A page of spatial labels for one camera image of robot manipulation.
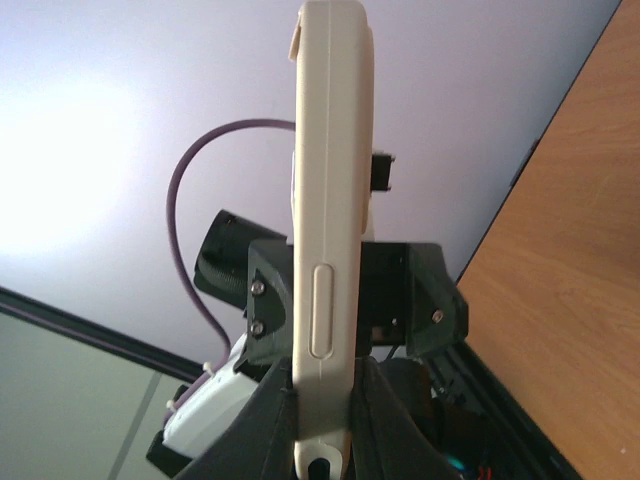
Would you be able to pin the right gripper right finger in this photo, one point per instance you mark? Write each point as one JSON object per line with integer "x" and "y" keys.
{"x": 398, "y": 427}

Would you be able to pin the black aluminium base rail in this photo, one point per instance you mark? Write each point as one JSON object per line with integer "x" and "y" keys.
{"x": 470, "y": 418}

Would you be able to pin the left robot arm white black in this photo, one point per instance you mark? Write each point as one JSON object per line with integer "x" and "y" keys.
{"x": 199, "y": 414}

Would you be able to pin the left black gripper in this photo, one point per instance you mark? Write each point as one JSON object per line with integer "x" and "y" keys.
{"x": 407, "y": 298}

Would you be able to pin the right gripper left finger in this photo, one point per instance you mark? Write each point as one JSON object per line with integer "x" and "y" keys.
{"x": 259, "y": 444}

